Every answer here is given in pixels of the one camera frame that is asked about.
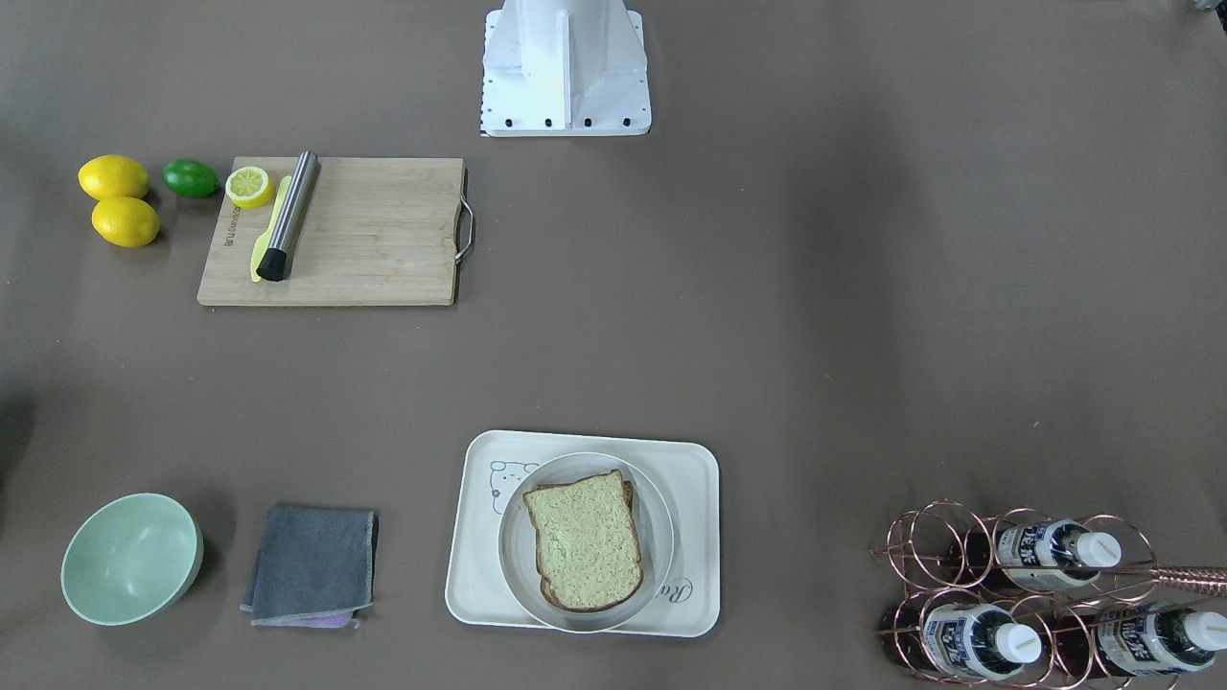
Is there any white round plate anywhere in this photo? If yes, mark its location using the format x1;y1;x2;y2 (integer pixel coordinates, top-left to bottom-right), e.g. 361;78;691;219
498;451;679;634

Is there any cream rectangular tray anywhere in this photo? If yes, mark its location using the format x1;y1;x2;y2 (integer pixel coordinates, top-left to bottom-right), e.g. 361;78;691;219
444;428;721;637

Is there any wooden cutting board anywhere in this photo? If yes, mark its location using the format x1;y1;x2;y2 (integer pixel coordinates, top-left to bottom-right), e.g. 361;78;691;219
198;157;466;307

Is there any grey folded cloth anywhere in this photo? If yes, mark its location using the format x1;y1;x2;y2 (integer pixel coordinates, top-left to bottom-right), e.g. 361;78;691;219
240;505;378;630

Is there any half lemon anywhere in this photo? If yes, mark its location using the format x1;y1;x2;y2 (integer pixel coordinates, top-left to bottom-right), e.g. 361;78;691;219
225;166;277;209

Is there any green lime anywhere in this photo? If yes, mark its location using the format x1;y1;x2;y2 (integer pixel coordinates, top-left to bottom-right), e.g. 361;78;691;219
162;158;220;199

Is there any drink bottle two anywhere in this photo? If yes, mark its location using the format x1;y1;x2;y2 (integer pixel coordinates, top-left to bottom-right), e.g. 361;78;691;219
877;603;1043;681

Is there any drink bottle one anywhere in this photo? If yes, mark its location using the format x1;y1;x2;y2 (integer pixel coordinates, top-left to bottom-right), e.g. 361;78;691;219
948;518;1123;592

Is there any yellow lemon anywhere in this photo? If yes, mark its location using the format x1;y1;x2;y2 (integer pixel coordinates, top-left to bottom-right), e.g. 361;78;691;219
79;153;150;200
91;196;161;248

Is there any green bowl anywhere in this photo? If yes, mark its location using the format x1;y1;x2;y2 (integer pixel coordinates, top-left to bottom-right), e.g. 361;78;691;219
58;494;202;626

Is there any drink bottle three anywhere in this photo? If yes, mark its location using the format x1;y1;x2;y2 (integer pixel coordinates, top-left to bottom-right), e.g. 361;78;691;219
1055;604;1226;679

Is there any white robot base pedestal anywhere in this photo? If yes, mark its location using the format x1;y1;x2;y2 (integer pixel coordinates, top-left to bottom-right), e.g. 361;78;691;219
479;1;653;138

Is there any steel handled yellow knife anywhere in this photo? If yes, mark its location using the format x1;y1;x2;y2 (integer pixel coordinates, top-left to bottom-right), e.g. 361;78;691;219
250;151;321;281

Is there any copper wire bottle rack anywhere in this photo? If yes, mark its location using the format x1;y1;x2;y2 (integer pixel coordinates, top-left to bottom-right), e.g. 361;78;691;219
875;501;1225;689

